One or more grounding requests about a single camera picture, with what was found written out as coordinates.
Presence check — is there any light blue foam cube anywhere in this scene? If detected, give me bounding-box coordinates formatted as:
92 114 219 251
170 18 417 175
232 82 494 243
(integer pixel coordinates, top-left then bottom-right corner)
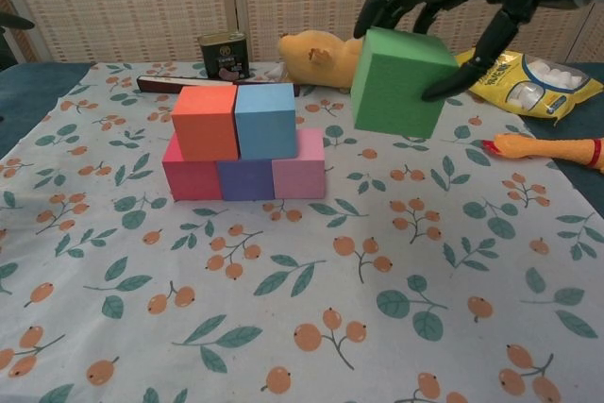
233 82 298 160

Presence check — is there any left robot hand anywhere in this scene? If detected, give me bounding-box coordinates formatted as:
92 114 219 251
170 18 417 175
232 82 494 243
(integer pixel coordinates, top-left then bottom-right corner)
0 11 37 31

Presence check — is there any green foam cube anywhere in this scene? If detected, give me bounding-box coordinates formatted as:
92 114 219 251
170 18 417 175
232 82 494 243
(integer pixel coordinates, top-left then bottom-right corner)
351 27 460 139

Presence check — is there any yellow marshmallow bag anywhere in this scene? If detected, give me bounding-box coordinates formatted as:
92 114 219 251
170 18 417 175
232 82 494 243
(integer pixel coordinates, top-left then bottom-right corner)
450 45 604 128

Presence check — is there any orange foam cube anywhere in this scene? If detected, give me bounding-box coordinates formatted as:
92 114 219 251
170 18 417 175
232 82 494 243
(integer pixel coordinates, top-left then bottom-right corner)
171 84 241 161

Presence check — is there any floral print tablecloth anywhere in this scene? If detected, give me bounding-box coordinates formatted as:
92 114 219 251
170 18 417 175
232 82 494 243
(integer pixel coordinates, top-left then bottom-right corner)
0 60 604 403

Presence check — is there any yellow plush duck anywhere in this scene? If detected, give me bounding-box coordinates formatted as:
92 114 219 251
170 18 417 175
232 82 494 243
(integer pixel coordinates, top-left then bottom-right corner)
277 29 364 92

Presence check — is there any light pink foam cube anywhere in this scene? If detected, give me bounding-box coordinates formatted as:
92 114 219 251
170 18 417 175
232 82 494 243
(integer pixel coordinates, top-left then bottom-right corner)
272 127 327 199

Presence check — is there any long dark red box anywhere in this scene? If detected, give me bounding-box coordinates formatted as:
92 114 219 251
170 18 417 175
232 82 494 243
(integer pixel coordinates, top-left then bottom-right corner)
135 73 303 97

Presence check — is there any purple foam cube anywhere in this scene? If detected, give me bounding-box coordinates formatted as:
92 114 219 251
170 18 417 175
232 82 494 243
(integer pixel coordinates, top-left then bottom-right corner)
216 157 276 201

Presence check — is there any magenta foam cube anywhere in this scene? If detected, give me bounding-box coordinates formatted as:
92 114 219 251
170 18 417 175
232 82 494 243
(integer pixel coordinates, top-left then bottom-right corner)
161 133 224 201

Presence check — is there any yellow rubber chicken toy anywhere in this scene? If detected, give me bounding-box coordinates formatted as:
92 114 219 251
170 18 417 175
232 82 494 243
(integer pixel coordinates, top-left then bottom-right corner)
480 133 604 174

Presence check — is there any gold black tin can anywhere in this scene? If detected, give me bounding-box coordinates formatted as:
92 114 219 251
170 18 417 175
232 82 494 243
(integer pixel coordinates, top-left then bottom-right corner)
197 30 250 81

